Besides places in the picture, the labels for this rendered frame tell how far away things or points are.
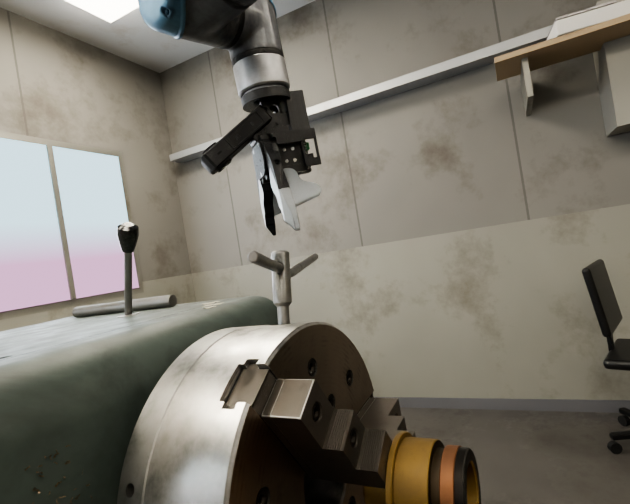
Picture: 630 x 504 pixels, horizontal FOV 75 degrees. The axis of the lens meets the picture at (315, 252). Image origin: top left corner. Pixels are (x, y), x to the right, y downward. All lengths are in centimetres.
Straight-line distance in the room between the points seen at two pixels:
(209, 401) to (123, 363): 13
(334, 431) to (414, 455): 8
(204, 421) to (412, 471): 18
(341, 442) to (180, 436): 14
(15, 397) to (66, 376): 4
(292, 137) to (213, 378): 34
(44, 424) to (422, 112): 311
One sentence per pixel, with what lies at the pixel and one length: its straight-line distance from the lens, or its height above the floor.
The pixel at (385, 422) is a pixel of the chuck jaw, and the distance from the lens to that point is 52.
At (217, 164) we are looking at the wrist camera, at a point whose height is 145.
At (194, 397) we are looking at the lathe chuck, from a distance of 41.
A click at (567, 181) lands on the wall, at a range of 316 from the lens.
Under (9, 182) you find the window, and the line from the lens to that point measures 342.
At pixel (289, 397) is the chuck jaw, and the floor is 119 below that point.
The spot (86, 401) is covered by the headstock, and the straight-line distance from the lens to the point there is 45.
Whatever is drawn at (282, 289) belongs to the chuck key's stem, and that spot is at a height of 127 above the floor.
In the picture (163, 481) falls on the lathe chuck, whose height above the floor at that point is 115.
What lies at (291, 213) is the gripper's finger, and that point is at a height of 136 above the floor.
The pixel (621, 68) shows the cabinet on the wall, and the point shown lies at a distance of 299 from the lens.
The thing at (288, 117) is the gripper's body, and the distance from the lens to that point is 62.
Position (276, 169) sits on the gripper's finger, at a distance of 54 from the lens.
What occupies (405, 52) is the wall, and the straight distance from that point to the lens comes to 347.
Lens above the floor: 131
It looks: level
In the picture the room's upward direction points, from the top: 9 degrees counter-clockwise
